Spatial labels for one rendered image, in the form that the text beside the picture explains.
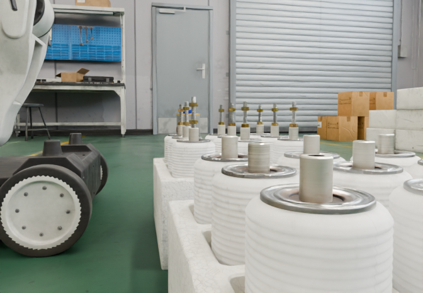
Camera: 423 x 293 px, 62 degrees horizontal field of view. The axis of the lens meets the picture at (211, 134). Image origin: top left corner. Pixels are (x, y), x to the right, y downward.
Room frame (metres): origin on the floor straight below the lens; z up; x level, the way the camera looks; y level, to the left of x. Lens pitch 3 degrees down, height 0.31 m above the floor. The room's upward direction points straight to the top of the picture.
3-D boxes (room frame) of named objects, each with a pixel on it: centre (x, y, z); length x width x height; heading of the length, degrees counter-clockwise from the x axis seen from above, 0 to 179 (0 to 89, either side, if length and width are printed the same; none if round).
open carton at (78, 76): (5.23, 2.03, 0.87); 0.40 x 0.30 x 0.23; 88
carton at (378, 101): (4.54, -2.11, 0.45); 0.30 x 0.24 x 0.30; 10
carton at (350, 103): (4.45, -1.77, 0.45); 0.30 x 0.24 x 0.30; 14
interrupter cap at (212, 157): (0.47, -0.02, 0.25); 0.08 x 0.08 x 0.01
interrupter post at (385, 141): (0.52, -0.26, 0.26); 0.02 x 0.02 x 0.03
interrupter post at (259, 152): (0.36, -0.05, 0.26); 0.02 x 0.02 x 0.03
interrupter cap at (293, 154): (0.50, -0.14, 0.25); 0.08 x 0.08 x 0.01
